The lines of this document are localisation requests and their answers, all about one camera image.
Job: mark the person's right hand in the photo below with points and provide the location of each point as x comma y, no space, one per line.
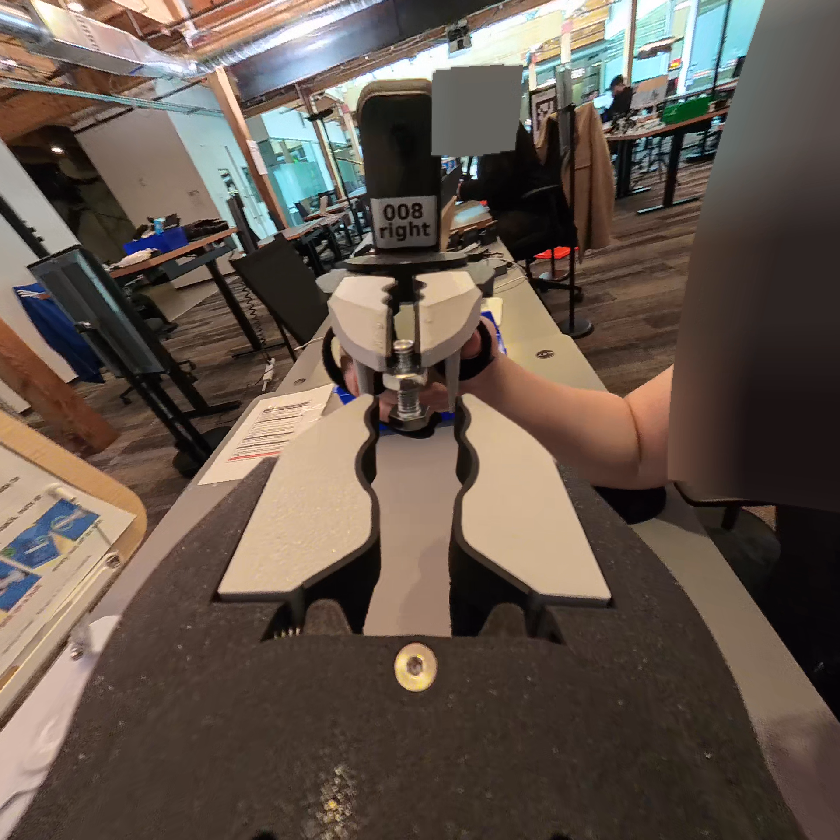
502,384

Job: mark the white power strip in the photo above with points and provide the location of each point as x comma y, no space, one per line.
268,377

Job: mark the wooden desk with black legs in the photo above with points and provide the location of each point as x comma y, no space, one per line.
190,246

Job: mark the beige coat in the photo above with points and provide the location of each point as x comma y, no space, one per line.
584,177

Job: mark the green box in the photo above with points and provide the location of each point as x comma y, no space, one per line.
686,113

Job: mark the black mesh office chair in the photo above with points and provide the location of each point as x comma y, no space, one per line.
282,289

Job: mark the silver ventilation duct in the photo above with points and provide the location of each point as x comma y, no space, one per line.
98,49

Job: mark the white plastic bag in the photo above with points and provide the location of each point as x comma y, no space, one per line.
39,722

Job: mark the blue cloth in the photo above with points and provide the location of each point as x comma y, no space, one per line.
52,328

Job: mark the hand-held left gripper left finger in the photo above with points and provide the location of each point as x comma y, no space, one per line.
308,499

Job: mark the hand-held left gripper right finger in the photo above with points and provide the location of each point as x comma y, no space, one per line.
525,505

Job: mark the tilted dark panel on stand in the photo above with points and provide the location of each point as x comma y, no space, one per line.
98,308

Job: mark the wooden instruction board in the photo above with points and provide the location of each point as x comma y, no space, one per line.
39,525

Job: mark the blue storage bin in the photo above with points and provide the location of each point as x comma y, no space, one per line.
167,239

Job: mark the silver hex bolt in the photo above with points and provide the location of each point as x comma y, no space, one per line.
408,401

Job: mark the long wooden desk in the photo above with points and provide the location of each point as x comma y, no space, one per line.
630,134

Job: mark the black coat stand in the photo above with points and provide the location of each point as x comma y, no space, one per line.
575,295

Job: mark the person's right forearm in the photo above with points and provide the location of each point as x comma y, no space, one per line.
590,433

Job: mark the silver hex nut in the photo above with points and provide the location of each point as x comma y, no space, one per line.
403,382

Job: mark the white barcode label sheet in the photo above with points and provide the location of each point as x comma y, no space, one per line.
275,426

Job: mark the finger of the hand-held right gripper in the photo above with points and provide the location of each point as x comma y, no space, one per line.
358,315
453,315

